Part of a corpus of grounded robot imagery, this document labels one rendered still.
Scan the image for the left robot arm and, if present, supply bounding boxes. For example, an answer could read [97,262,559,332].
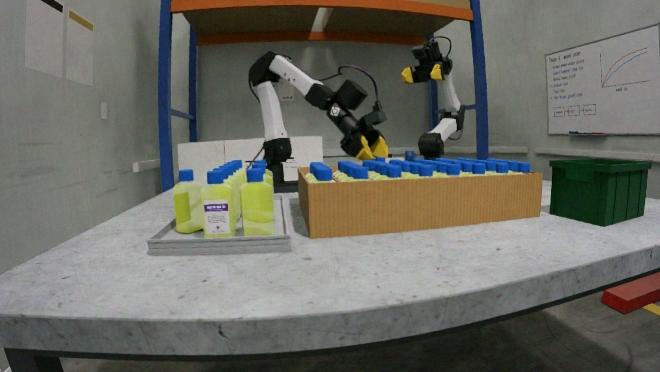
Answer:
[412,41,465,161]

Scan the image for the green crate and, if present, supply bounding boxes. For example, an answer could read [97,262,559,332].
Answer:
[549,159,652,227]

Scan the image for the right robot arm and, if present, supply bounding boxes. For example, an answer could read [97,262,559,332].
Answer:
[248,51,387,187]

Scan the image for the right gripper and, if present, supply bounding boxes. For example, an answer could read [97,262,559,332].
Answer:
[338,115,388,160]

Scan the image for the brown cardboard carton with grid dividers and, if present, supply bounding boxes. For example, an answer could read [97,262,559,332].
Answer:
[297,167,543,239]

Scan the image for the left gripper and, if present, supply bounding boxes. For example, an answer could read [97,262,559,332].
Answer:
[401,62,445,84]

